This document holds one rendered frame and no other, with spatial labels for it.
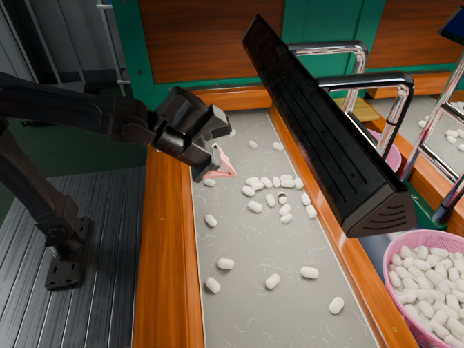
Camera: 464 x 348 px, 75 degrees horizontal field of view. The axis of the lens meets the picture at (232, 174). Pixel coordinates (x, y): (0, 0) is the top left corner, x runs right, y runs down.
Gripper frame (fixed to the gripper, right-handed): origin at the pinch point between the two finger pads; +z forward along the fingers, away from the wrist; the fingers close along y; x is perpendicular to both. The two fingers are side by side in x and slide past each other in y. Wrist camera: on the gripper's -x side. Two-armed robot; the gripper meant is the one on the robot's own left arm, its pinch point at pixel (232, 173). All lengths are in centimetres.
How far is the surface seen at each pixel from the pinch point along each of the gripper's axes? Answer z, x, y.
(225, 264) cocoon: 3.1, 9.9, -17.2
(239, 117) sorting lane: 14.6, 2.1, 42.0
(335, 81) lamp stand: -6.9, -29.0, -11.4
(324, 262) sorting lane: 20.3, -2.8, -19.0
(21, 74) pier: -71, 149, 233
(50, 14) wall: -72, 93, 250
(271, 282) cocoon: 9.4, 4.3, -22.6
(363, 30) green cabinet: 28, -45, 45
